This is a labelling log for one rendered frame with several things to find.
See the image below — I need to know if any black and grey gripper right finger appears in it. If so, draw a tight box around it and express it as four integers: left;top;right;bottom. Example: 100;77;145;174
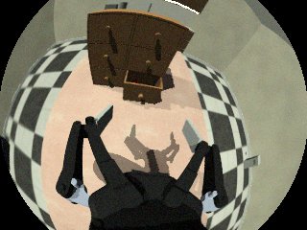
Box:
162;119;228;214

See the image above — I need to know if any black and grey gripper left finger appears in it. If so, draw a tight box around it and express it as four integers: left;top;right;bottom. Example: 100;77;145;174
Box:
56;104;143;209

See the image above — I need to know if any brown wooden chest of drawers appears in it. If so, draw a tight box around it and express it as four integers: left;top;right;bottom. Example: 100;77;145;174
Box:
87;9;189;84

